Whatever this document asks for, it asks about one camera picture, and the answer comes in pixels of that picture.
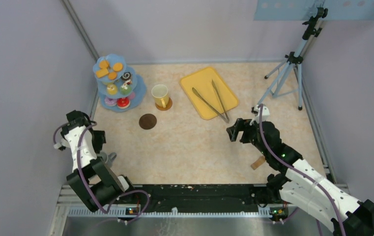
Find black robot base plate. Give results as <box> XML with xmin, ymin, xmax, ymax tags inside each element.
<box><xmin>113</xmin><ymin>184</ymin><xmax>283</xmax><ymax>213</ymax></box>

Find grey handled mug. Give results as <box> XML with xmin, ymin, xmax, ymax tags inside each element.
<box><xmin>100</xmin><ymin>151</ymin><xmax>117</xmax><ymax>167</ymax></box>

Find round orange biscuit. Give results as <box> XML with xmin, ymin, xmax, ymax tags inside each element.
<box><xmin>112</xmin><ymin>62</ymin><xmax>124</xmax><ymax>72</ymax></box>
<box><xmin>99</xmin><ymin>59</ymin><xmax>110</xmax><ymax>69</ymax></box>
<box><xmin>108</xmin><ymin>71</ymin><xmax>117</xmax><ymax>80</ymax></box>

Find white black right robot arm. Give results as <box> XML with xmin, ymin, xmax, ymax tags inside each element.
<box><xmin>226</xmin><ymin>118</ymin><xmax>374</xmax><ymax>236</ymax></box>

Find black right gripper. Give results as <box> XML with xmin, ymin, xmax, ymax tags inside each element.
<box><xmin>227</xmin><ymin>117</ymin><xmax>269</xmax><ymax>155</ymax></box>

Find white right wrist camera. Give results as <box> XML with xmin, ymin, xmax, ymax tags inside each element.
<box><xmin>250</xmin><ymin>104</ymin><xmax>270</xmax><ymax>126</ymax></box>

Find yellow serving tray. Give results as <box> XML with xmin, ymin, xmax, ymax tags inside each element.
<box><xmin>179</xmin><ymin>67</ymin><xmax>239</xmax><ymax>120</ymax></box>

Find pink cupcake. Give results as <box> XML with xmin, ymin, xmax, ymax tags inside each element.
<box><xmin>127</xmin><ymin>92</ymin><xmax>136</xmax><ymax>100</ymax></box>

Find light brown round coaster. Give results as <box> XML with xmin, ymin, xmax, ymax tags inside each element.
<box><xmin>155</xmin><ymin>98</ymin><xmax>173</xmax><ymax>111</ymax></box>

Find small wooden block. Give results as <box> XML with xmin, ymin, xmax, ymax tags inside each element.
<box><xmin>251</xmin><ymin>156</ymin><xmax>266</xmax><ymax>170</ymax></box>

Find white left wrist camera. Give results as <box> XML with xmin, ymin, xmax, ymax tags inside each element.
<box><xmin>54</xmin><ymin>138</ymin><xmax>69</xmax><ymax>151</ymax></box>

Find purple sprinkled donut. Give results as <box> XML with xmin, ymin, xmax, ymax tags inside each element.
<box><xmin>104</xmin><ymin>97</ymin><xmax>117</xmax><ymax>107</ymax></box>

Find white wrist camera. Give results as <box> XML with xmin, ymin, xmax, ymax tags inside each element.
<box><xmin>250</xmin><ymin>104</ymin><xmax>270</xmax><ymax>126</ymax></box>
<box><xmin>54</xmin><ymin>138</ymin><xmax>69</xmax><ymax>151</ymax></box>

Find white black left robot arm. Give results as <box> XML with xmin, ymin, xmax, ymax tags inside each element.
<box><xmin>56</xmin><ymin>110</ymin><xmax>136</xmax><ymax>212</ymax></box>

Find green cream puff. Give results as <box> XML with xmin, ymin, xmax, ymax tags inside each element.
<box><xmin>120</xmin><ymin>82</ymin><xmax>132</xmax><ymax>96</ymax></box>

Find metal serving tongs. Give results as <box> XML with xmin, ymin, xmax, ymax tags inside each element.
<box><xmin>191</xmin><ymin>79</ymin><xmax>230</xmax><ymax>124</ymax></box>

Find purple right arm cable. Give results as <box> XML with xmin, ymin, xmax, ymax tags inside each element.
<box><xmin>258</xmin><ymin>104</ymin><xmax>347</xmax><ymax>236</ymax></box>

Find red frosted donut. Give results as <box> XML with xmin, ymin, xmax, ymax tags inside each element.
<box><xmin>116</xmin><ymin>97</ymin><xmax>131</xmax><ymax>109</ymax></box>

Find yellow cream puff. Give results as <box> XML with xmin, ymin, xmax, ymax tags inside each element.
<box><xmin>106</xmin><ymin>83</ymin><xmax>118</xmax><ymax>95</ymax></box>

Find chocolate swirl roll cake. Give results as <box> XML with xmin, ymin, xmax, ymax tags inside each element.
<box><xmin>120</xmin><ymin>72</ymin><xmax>132</xmax><ymax>82</ymax></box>

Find blue three-tier cake stand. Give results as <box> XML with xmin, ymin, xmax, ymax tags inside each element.
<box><xmin>92</xmin><ymin>54</ymin><xmax>147</xmax><ymax>113</ymax></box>

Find dark brown round coaster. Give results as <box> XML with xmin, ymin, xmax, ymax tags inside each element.
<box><xmin>139</xmin><ymin>114</ymin><xmax>157</xmax><ymax>130</ymax></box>

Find yellow handled cream mug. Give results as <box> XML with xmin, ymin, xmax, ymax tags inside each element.
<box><xmin>151</xmin><ymin>85</ymin><xmax>169</xmax><ymax>100</ymax></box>

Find blue camera tripod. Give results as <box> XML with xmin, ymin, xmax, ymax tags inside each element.
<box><xmin>257</xmin><ymin>7</ymin><xmax>329</xmax><ymax>111</ymax></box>

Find round orange biscuit top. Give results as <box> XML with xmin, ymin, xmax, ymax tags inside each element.
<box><xmin>112</xmin><ymin>62</ymin><xmax>124</xmax><ymax>72</ymax></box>

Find square orange biscuit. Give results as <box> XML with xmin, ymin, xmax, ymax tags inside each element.
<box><xmin>95</xmin><ymin>68</ymin><xmax>109</xmax><ymax>78</ymax></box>

